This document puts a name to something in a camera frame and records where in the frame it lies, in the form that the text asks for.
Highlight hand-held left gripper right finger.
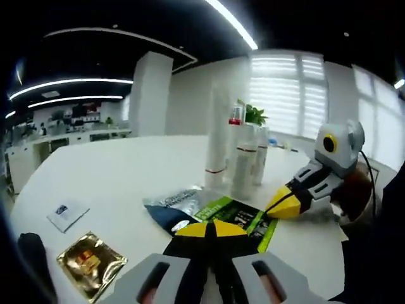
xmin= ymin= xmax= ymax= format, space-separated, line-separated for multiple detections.
xmin=211 ymin=219 xmax=327 ymax=304

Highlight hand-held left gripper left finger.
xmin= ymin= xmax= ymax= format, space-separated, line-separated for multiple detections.
xmin=93 ymin=221 xmax=212 ymax=304

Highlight gold skincare sachet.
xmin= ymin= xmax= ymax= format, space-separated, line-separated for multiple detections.
xmin=56 ymin=230 xmax=128 ymax=302

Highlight white skincare bottle clear cap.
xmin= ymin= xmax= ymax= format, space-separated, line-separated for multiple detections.
xmin=230 ymin=126 xmax=259 ymax=201
xmin=252 ymin=125 xmax=270 ymax=187

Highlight green black skincare sachet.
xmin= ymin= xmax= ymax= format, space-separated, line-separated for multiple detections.
xmin=192 ymin=195 xmax=280 ymax=253

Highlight white skincare bottle red collar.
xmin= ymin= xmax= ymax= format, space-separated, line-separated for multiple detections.
xmin=227 ymin=105 xmax=246 ymax=184

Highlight white skincare tube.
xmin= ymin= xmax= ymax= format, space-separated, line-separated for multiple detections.
xmin=204 ymin=81 xmax=231 ymax=191

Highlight small white skincare sachet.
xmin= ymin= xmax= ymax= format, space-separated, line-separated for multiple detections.
xmin=46 ymin=198 xmax=91 ymax=234

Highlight silver blue skincare sachet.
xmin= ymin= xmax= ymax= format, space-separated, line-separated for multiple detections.
xmin=141 ymin=186 xmax=208 ymax=236

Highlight person's right hand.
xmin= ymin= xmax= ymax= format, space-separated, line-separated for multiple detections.
xmin=330 ymin=165 xmax=373 ymax=222

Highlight white window blinds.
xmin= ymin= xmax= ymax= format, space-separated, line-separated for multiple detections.
xmin=351 ymin=65 xmax=405 ymax=172
xmin=249 ymin=53 xmax=329 ymax=137

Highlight green potted plant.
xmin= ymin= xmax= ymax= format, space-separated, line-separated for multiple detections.
xmin=242 ymin=98 xmax=269 ymax=127

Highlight operator in dark shirt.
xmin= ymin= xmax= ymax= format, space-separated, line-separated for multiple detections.
xmin=328 ymin=164 xmax=405 ymax=304

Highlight black computer mouse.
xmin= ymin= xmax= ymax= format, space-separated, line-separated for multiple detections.
xmin=16 ymin=232 xmax=48 ymax=286

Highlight white cabinet row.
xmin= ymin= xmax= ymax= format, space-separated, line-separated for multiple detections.
xmin=4 ymin=126 xmax=133 ymax=191

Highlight long ceiling light strip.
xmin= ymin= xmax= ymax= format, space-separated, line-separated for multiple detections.
xmin=204 ymin=0 xmax=259 ymax=51
xmin=27 ymin=94 xmax=123 ymax=109
xmin=8 ymin=78 xmax=134 ymax=101

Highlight white building pillar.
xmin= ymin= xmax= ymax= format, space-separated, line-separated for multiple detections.
xmin=128 ymin=50 xmax=175 ymax=139

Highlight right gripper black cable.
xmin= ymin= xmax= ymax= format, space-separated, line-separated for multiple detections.
xmin=359 ymin=151 xmax=380 ymax=218

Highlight curved ceiling rail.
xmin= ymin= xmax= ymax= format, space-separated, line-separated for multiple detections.
xmin=42 ymin=27 xmax=199 ymax=74

